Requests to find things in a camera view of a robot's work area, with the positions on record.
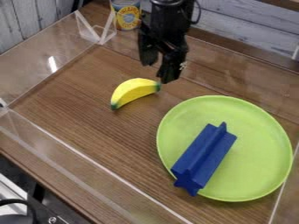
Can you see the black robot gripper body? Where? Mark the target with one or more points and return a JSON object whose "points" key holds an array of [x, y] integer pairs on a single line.
{"points": [[169, 22]]}

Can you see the yellow blue labelled can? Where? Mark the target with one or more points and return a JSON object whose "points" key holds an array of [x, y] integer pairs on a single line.
{"points": [[126, 10]]}

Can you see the green round plate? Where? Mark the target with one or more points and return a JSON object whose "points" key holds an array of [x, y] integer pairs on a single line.
{"points": [[259, 160]]}

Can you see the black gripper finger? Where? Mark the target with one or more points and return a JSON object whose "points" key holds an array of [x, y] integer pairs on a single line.
{"points": [[148, 51], [172, 65]]}

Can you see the blue star-shaped block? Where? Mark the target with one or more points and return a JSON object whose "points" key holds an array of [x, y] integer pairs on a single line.
{"points": [[198, 161]]}

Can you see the clear acrylic corner bracket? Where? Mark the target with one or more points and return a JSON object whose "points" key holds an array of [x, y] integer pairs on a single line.
{"points": [[97, 34]]}

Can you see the yellow toy banana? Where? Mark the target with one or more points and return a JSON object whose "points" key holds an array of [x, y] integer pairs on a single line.
{"points": [[130, 90]]}

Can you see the clear acrylic front wall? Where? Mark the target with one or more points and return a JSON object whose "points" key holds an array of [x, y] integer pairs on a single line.
{"points": [[104, 197]]}

